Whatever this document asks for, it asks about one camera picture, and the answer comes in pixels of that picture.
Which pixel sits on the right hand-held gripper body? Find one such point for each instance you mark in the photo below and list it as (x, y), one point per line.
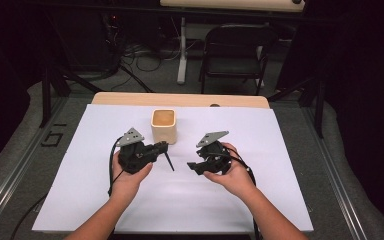
(218, 156)

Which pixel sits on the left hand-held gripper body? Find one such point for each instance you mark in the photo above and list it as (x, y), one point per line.
(135, 156)

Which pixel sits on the dark green gold-tipped pen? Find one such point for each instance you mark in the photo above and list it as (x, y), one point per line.
(170, 162)

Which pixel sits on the beige square pen holder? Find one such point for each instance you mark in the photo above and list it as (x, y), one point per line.
(164, 128)

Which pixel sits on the person's left hand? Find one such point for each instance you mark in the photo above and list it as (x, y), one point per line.
(128, 183)

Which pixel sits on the person's right hand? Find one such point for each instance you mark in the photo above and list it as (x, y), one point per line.
(236, 180)

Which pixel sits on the white paper sheet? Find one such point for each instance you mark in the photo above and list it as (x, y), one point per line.
(180, 200)

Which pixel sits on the light wooden table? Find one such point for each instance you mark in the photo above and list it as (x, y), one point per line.
(180, 100)

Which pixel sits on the white table leg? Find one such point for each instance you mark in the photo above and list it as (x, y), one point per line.
(182, 56)

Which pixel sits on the black folding chair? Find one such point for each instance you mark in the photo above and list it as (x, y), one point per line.
(233, 66)

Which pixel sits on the black metal stand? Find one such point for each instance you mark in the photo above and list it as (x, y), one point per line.
(46, 96)
(319, 106)

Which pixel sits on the beige background table top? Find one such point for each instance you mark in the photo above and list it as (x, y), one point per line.
(233, 5)

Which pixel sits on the aluminium floor rail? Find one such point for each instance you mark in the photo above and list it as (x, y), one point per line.
(333, 173)
(23, 156)

